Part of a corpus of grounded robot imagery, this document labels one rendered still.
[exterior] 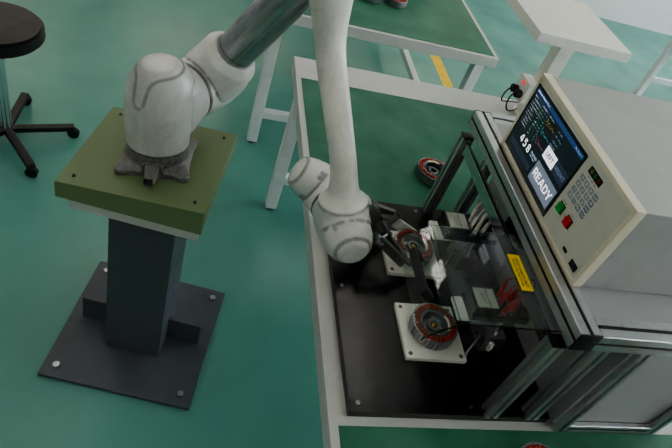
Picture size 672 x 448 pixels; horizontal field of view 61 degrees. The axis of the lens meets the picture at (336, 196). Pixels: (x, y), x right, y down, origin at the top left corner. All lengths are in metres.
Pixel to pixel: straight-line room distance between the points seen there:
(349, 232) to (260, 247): 1.36
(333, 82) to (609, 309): 0.67
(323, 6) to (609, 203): 0.63
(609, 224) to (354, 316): 0.59
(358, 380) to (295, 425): 0.82
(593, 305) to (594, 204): 0.19
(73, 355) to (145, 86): 1.04
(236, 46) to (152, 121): 0.27
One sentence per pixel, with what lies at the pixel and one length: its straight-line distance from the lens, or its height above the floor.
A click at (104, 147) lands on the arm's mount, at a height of 0.79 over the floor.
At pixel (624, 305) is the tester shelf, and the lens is 1.24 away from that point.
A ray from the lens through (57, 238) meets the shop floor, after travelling 2.43.
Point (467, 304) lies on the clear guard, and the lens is 1.09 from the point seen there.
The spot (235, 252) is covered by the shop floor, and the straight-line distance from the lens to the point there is 2.42.
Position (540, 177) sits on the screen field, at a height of 1.17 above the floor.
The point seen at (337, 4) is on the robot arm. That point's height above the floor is 1.39.
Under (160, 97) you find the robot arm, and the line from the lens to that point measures 1.37.
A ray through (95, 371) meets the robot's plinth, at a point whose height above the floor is 0.02.
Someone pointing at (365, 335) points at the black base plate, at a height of 0.77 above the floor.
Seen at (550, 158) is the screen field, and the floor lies 1.22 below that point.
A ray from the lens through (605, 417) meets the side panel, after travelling 1.50.
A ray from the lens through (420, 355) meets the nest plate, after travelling 1.35.
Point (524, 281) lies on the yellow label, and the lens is 1.20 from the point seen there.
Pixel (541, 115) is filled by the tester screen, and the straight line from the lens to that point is 1.34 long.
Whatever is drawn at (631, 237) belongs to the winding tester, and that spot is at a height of 1.26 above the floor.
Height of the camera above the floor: 1.81
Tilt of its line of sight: 40 degrees down
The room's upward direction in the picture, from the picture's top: 21 degrees clockwise
